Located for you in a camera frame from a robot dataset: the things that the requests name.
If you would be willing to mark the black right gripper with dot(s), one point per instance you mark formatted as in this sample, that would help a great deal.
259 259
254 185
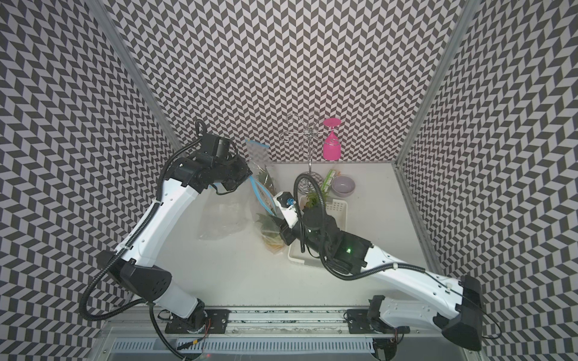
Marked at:
289 232

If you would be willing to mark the green snack packet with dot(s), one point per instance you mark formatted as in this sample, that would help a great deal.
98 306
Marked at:
326 184

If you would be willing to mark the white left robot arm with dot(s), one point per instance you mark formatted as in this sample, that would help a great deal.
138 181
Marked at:
132 264

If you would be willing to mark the clear zip-top bag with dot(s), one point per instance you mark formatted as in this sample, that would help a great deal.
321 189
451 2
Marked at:
262 203
223 216
260 162

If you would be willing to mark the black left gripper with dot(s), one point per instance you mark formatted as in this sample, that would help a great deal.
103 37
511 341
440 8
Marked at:
241 169

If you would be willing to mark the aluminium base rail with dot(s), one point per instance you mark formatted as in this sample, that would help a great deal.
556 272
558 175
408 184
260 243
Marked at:
286 332

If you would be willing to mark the pink wine glass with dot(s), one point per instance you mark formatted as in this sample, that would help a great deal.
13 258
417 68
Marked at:
331 146

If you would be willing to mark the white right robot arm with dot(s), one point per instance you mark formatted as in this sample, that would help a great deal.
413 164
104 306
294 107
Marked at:
452 306

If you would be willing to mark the metal glass rack stand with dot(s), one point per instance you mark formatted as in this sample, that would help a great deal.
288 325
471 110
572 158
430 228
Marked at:
308 128

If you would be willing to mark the lilac bowl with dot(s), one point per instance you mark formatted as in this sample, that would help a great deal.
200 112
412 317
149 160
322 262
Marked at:
343 186

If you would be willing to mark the pineapple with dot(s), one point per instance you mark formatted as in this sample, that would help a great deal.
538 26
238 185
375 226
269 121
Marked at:
311 201
269 233

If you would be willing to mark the white plastic basket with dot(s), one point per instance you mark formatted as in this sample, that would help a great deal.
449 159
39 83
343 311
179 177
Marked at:
338 210

